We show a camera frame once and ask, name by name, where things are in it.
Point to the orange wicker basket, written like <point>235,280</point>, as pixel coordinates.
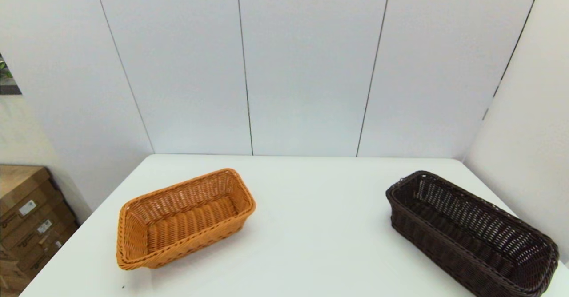
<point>186,221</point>

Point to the dark brown wicker basket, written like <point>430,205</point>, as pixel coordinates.
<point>444,239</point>

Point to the cardboard box with white label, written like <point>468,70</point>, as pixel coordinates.
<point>18,186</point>
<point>26,228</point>
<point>44,252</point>

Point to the framed plant picture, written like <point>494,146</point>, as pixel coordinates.
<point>6,81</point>

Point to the plain cardboard box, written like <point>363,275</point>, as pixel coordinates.
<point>9,274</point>

